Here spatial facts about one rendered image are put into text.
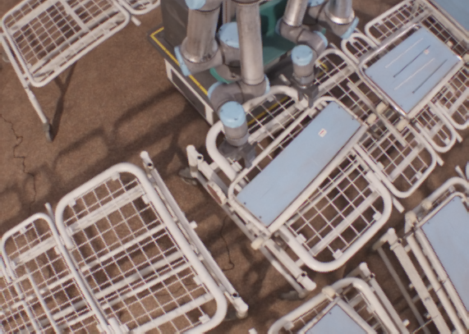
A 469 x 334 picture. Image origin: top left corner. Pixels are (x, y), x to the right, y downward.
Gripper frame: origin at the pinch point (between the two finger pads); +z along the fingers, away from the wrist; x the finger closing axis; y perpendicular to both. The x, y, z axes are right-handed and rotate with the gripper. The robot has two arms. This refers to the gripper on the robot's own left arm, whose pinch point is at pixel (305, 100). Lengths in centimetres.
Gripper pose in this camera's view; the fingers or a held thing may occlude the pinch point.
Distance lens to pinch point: 228.5
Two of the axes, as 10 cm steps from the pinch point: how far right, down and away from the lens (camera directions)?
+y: -7.0, 6.5, -3.0
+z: 1.4, 5.3, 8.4
